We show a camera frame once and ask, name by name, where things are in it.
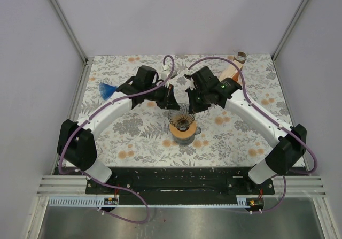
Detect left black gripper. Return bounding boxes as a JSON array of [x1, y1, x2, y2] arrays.
[[145, 82, 181, 111]]

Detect clear ribbed glass dripper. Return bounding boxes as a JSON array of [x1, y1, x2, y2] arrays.
[[168, 103, 196, 131]]

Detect light wooden dripper ring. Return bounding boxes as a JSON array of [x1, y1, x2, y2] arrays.
[[168, 122, 198, 141]]

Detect glass coffee server carafe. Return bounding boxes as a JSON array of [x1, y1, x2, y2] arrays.
[[173, 127, 201, 145]]

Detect paper coffee filter pack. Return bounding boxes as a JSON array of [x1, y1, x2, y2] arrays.
[[219, 60, 243, 82]]

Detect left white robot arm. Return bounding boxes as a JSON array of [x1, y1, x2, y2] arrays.
[[57, 65, 180, 194]]

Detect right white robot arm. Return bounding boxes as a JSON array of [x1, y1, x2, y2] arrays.
[[186, 66, 307, 194]]

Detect floral patterned table mat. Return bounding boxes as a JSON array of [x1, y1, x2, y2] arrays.
[[77, 54, 292, 167]]

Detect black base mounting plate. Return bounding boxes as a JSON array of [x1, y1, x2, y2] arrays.
[[85, 167, 275, 206]]

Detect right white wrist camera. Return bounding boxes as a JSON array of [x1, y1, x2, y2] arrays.
[[184, 74, 197, 90]]

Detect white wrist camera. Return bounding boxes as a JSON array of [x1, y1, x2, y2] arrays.
[[159, 65, 178, 81], [184, 74, 197, 90]]

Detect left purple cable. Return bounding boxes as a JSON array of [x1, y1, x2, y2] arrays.
[[58, 55, 176, 224]]

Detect purple cable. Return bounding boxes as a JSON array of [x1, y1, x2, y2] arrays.
[[58, 55, 176, 224], [188, 57, 318, 215]]

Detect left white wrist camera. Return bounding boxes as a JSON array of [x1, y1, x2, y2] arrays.
[[159, 65, 178, 81]]

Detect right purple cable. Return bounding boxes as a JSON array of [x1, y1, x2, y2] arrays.
[[188, 57, 318, 215]]

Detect white slotted cable duct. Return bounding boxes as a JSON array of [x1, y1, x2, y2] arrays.
[[49, 196, 250, 209]]

